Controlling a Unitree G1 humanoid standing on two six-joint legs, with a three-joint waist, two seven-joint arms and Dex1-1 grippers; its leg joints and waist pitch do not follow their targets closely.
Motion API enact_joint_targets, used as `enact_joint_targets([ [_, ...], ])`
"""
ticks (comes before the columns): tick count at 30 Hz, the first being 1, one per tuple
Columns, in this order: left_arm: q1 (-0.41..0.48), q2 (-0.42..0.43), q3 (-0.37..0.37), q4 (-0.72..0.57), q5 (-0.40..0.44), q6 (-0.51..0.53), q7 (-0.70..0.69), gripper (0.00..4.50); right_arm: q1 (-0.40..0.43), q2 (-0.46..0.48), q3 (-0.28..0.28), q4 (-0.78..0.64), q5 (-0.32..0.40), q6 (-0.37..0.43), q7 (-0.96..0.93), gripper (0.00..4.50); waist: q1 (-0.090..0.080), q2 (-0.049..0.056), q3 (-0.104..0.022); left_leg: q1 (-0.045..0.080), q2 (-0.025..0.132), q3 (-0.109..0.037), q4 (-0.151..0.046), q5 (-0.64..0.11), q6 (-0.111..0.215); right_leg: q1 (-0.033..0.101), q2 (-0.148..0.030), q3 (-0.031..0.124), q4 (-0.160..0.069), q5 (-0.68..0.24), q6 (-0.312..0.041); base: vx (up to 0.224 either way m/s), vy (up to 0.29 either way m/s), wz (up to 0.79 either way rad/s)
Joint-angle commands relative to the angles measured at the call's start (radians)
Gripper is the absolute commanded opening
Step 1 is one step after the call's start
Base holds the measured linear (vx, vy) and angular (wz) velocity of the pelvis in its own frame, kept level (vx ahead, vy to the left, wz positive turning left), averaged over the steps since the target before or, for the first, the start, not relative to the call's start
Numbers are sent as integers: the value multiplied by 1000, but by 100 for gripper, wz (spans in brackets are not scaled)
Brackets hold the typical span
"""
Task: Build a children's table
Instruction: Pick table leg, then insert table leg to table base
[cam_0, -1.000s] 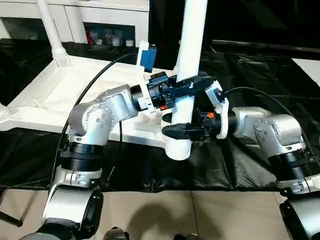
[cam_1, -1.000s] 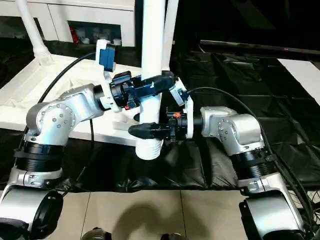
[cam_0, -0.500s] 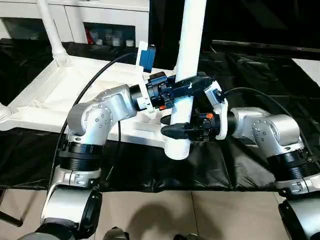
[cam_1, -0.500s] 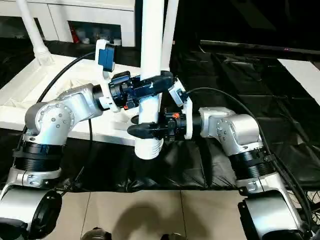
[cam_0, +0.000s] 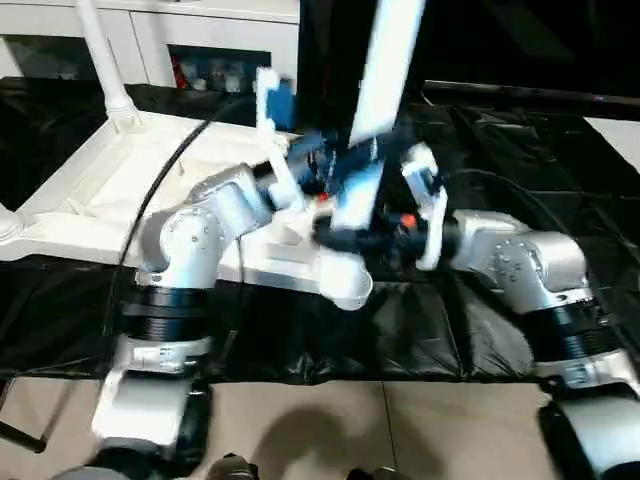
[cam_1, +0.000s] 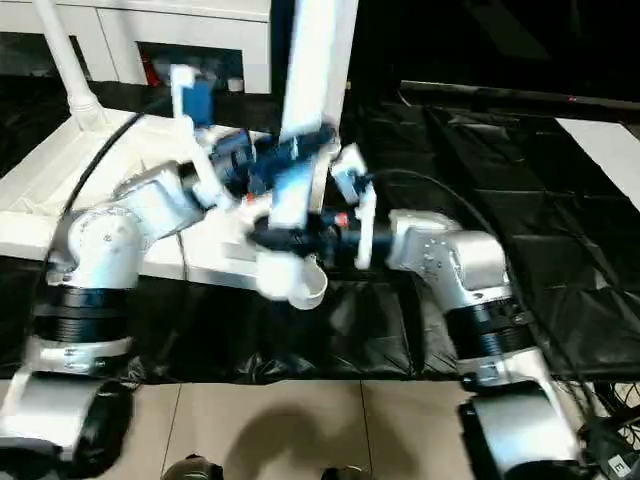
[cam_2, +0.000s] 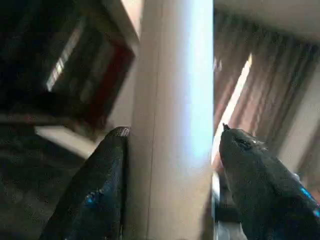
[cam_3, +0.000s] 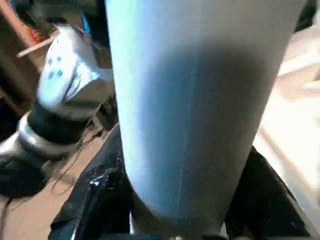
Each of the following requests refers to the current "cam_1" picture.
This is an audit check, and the grey power adapter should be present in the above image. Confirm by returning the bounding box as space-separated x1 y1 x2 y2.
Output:
594 444 640 480

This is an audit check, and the long black bar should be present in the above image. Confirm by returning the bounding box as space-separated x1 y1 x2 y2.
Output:
399 79 640 106

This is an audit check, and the white flat board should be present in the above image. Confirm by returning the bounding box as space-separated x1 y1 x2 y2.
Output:
554 117 640 201

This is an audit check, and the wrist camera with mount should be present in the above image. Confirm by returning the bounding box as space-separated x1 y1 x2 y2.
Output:
329 144 379 269
169 64 231 211

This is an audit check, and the white plastic table leg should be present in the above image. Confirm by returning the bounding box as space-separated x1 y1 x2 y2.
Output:
37 0 109 134
319 0 359 151
254 0 341 301

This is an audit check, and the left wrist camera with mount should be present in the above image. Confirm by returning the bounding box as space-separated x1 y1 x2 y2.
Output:
169 64 231 211

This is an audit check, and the white cabinet with glass doors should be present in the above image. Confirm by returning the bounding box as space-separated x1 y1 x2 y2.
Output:
0 0 274 94

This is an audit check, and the black glossy mat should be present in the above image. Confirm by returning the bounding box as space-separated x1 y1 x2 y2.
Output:
0 74 640 386

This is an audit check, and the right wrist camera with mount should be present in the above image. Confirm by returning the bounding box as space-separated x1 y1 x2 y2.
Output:
329 144 379 269

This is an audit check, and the dark left robot foot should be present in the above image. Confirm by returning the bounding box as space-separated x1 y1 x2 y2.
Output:
164 454 224 480

